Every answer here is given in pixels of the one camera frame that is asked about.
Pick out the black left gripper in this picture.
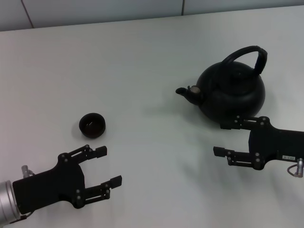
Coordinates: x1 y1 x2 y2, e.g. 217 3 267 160
12 144 123 215

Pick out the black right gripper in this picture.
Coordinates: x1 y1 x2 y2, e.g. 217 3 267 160
213 115 304 171

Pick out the dark brown teacup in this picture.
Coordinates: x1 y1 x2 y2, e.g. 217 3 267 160
78 113 107 138

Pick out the black round teapot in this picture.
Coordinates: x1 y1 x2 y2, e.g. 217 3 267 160
175 45 268 124

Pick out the silver left gripper connector stub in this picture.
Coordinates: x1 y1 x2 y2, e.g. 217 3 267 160
20 165 33 178

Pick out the right gripper cable with plug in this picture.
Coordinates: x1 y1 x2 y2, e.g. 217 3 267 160
286 157 304 178

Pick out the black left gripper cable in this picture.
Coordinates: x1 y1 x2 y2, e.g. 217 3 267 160
10 212 33 223

